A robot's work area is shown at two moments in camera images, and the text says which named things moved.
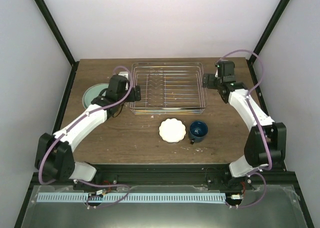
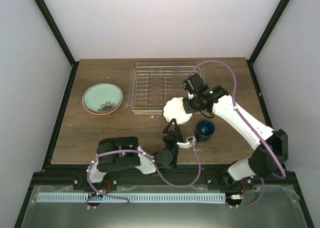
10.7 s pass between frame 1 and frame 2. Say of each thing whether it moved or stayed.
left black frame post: stayed
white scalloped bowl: moved
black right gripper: moved
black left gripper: moved
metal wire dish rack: stayed
